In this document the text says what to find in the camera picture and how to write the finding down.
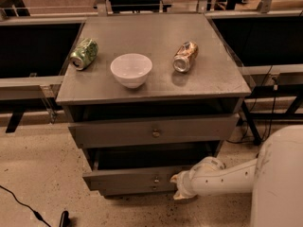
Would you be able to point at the crushed orange soda can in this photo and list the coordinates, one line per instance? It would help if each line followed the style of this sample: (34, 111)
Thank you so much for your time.
(185, 56)

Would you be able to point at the grey wooden drawer cabinet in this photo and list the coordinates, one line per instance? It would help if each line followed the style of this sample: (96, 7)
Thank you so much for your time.
(213, 84)

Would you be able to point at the white ceramic bowl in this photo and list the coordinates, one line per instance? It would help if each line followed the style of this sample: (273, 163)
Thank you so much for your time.
(131, 70)

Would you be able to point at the grey drawer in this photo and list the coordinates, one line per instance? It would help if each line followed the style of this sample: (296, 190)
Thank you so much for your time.
(144, 169)
(153, 131)

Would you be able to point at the crushed green soda can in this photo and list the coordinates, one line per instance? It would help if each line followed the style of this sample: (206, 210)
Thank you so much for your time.
(84, 54)

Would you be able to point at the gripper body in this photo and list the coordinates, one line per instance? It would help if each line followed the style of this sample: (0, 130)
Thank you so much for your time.
(184, 183)

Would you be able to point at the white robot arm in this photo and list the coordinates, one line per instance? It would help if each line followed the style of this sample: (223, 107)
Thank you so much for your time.
(274, 179)

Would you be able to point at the grey top drawer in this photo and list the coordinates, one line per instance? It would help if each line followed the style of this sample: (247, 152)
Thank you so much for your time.
(153, 131)

